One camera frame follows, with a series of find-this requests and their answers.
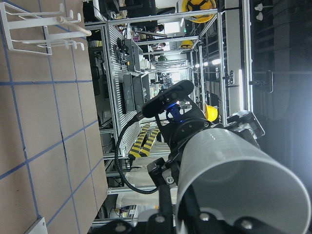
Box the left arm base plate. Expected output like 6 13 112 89
24 217 48 234

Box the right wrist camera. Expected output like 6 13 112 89
141 80 194 118

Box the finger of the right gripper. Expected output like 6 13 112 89
147 157 181 189
226 111 265 149

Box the white wire cup rack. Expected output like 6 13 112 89
0 2 92 55

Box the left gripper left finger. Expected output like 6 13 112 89
146 184 176 234

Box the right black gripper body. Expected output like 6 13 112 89
156 99 224 156

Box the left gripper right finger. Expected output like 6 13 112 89
185 187 264 234

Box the grey plastic cup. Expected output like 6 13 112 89
176 128 312 234

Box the yellow hard hat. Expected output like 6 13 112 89
182 0 216 23

